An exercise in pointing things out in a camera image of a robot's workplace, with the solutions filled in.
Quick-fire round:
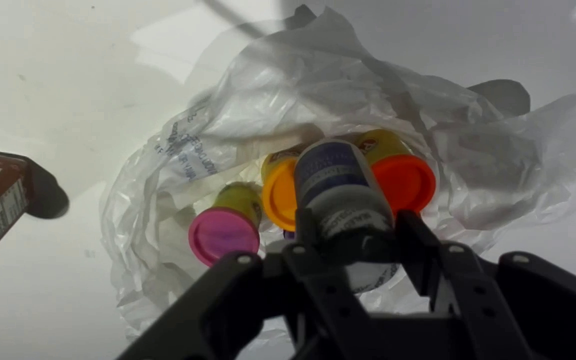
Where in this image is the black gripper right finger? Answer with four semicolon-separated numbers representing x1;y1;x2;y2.
394;209;576;360

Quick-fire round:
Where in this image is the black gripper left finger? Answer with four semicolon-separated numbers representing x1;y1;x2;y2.
116;205;372;360

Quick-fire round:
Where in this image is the pink lid dough tub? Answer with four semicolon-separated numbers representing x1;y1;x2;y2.
185;179;265;270

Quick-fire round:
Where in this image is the yellow-orange lid dough tub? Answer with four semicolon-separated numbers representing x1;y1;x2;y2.
259;148;309;234

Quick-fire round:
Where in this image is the red-orange lid dough tub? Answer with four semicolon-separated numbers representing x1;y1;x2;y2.
351;125;439;218

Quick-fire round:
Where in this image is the white crumpled plastic bag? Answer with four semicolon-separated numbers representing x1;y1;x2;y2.
98;4;576;332

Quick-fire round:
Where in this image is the red lid spice jar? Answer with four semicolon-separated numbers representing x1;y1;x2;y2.
0;148;72;270

